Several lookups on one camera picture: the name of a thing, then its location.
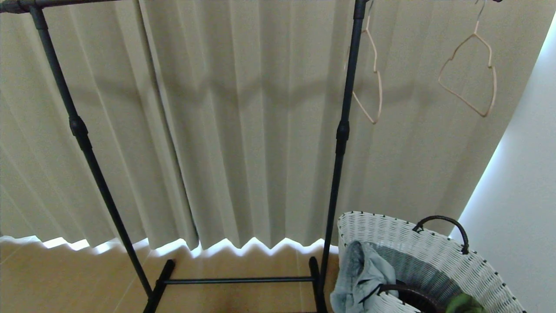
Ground pink clothes hanger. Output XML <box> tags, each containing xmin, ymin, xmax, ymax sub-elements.
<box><xmin>437</xmin><ymin>0</ymin><xmax>498</xmax><ymax>118</ymax></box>
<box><xmin>345</xmin><ymin>0</ymin><xmax>384</xmax><ymax>125</ymax></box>

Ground beige curtain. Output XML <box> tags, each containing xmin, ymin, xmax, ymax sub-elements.
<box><xmin>0</xmin><ymin>0</ymin><xmax>556</xmax><ymax>261</ymax></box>

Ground white laundry basket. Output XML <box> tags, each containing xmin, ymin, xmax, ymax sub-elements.
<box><xmin>337</xmin><ymin>211</ymin><xmax>528</xmax><ymax>313</ymax></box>

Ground black clothes rack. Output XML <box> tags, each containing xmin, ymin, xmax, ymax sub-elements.
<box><xmin>0</xmin><ymin>0</ymin><xmax>504</xmax><ymax>313</ymax></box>

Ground green shirt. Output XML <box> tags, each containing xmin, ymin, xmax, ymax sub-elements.
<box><xmin>445</xmin><ymin>293</ymin><xmax>487</xmax><ymax>313</ymax></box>

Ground pale grey shorts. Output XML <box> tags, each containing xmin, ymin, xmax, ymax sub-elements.
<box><xmin>330</xmin><ymin>240</ymin><xmax>398</xmax><ymax>313</ymax></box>

